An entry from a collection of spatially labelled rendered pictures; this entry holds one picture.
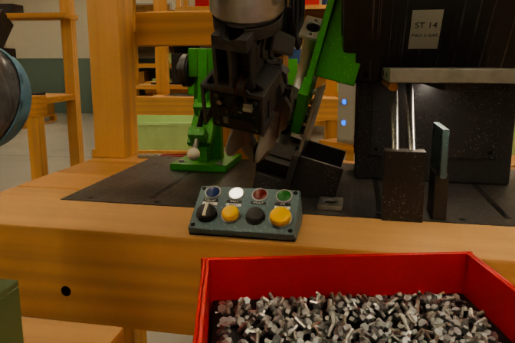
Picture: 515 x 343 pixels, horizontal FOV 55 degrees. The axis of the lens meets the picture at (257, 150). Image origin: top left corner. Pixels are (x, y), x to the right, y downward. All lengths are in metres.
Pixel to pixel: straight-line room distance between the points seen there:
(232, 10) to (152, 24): 0.96
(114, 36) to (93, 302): 0.78
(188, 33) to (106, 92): 0.27
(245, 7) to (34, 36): 12.14
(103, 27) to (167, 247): 0.81
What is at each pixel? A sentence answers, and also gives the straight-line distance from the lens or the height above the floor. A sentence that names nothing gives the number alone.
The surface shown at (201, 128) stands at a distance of 1.07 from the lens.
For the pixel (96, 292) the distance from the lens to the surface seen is 0.79.
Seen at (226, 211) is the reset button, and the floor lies 0.94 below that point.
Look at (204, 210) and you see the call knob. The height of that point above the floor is 0.93.
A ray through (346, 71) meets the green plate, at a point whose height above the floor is 1.12.
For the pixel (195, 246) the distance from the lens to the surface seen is 0.69.
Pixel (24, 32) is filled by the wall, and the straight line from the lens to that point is 12.70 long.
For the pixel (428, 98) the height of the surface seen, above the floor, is 1.07.
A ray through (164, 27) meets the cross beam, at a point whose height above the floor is 1.23.
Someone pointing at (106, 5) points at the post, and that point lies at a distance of 1.39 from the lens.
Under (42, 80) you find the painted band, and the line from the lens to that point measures 12.50.
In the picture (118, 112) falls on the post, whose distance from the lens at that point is 1.38.
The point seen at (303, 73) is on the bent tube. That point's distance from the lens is 0.99.
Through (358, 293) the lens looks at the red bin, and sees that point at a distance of 0.60.
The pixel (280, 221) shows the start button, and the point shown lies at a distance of 0.66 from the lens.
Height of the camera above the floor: 1.14
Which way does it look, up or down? 10 degrees down
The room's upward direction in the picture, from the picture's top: straight up
